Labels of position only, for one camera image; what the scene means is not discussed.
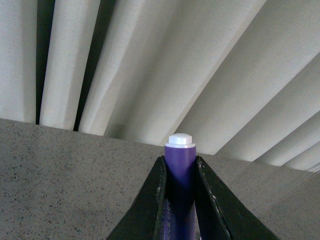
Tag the white pleated curtain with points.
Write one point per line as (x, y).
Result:
(242, 77)

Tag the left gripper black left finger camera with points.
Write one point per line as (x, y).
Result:
(143, 220)

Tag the purple marker pen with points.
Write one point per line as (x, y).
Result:
(179, 213)

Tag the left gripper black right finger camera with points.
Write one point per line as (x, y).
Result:
(221, 215)

